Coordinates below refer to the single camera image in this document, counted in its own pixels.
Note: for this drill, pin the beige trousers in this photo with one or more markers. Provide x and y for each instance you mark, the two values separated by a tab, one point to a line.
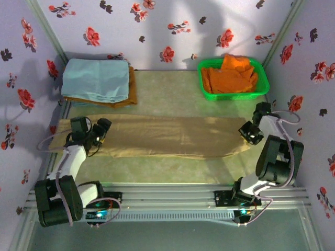
170	136

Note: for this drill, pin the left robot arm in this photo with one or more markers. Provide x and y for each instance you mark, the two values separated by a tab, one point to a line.
76	162

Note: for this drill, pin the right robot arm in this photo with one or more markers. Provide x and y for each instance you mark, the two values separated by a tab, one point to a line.
277	157

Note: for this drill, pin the brown folded trousers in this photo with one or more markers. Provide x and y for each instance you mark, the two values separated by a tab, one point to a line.
133	89

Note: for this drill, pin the orange trousers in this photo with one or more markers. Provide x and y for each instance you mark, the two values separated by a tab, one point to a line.
235	62
227	82

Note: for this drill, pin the green plastic basket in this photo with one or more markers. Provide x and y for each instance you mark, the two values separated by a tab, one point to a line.
235	96

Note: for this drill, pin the right controller board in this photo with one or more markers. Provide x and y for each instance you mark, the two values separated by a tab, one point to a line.
244	214

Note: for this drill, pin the controller board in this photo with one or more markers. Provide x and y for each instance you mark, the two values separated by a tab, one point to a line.
97	215
244	214

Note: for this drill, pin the left controller board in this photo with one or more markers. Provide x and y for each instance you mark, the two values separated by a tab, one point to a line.
97	215

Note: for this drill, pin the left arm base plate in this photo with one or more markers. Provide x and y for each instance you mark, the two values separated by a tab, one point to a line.
115	200

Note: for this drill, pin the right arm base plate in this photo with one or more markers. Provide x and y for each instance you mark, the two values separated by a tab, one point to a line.
222	198

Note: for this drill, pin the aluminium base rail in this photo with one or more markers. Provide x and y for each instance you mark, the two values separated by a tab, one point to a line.
170	196

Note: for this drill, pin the right aluminium corner post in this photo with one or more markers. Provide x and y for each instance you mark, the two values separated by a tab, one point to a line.
284	34

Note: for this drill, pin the aluminium corner post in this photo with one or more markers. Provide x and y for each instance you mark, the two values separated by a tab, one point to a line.
284	34
48	31

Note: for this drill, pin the left aluminium corner post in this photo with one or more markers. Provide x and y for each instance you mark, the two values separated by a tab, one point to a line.
48	31

